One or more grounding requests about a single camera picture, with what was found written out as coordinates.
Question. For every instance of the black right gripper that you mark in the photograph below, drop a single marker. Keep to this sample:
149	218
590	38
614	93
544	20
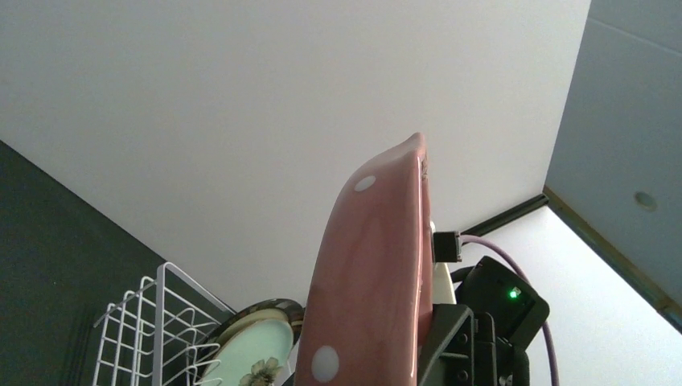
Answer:
462	348

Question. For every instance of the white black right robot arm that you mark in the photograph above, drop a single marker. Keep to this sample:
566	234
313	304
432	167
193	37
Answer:
518	310

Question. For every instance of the black striped rim dinner plate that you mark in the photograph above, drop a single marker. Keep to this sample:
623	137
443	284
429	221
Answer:
279	308

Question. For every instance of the white wire dish rack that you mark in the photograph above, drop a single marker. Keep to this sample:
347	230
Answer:
157	334

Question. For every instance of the green flower plate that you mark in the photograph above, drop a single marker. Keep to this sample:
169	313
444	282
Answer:
253	356

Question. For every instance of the black frame post right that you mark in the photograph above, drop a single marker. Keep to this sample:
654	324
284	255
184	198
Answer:
507	216

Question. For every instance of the pink dotted plate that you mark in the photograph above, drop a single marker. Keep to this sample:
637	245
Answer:
369	306

